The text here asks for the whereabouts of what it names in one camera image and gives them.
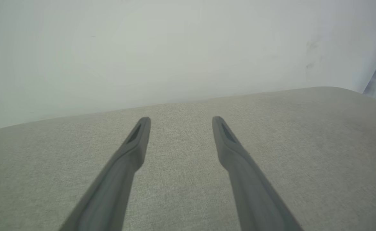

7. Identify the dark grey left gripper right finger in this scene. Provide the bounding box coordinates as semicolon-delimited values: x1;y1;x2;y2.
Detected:
212;116;304;231

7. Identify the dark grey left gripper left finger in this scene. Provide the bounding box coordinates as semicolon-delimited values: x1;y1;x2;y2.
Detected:
59;117;151;231

